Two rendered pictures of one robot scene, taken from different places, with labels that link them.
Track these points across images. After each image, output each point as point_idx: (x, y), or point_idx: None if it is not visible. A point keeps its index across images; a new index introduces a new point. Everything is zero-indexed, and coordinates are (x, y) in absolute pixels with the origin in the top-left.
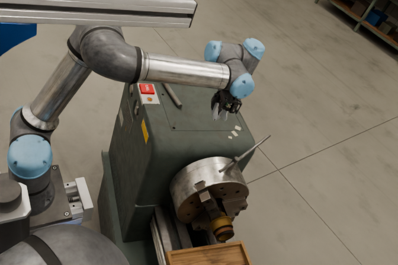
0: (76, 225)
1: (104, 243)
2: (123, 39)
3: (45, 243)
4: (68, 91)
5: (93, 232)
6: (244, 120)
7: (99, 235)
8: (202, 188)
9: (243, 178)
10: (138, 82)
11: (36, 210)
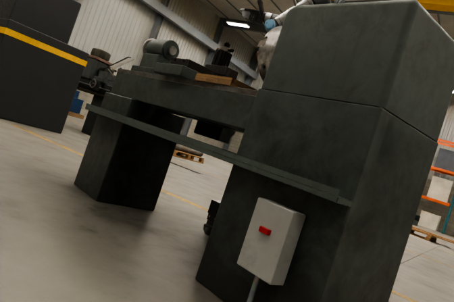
0: None
1: None
2: None
3: (328, 1)
4: None
5: None
6: (317, 4)
7: None
8: None
9: (279, 28)
10: None
11: None
